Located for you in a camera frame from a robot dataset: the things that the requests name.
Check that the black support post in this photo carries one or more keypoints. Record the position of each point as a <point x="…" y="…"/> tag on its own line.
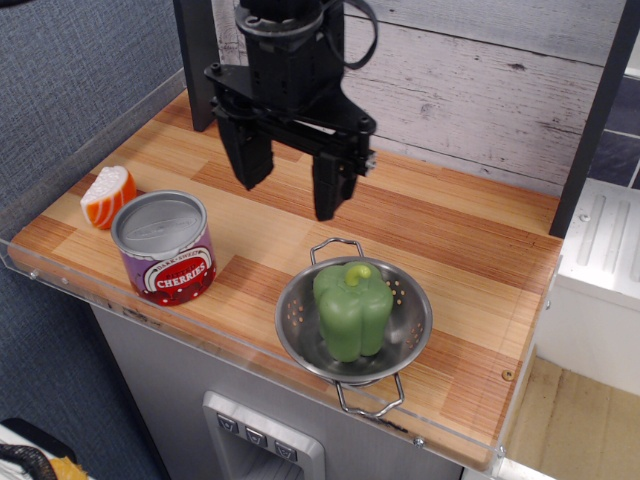
<point x="199" y="50"/>
<point x="612" y="75"/>

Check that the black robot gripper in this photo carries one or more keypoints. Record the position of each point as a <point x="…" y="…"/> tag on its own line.
<point x="290" y="91"/>

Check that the steel colander with handles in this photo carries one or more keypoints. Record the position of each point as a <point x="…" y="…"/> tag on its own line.
<point x="406" y="334"/>

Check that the orange white food wedge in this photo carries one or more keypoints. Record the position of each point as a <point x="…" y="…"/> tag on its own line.
<point x="112" y="189"/>

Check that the grey toy fridge cabinet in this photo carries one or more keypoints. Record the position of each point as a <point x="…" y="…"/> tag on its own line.
<point x="169" y="378"/>

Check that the toy cherries can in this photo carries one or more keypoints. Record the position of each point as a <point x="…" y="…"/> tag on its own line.
<point x="165" y="245"/>

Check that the green toy bell pepper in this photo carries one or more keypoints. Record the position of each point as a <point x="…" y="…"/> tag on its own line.
<point x="354" y="304"/>

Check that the black left support post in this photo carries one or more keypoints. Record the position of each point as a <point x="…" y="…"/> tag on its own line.
<point x="199" y="50"/>

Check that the black right support post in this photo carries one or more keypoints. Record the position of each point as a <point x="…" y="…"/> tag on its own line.
<point x="612" y="75"/>

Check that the white toy sink unit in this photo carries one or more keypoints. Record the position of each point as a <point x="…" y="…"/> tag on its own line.
<point x="590" y="322"/>

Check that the silver dispenser panel with buttons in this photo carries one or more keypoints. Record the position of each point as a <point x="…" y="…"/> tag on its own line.
<point x="251" y="445"/>

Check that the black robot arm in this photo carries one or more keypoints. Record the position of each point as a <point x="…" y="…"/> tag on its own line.
<point x="290" y="92"/>

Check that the yellow object at corner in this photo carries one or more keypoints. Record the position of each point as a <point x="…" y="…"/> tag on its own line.
<point x="65" y="469"/>

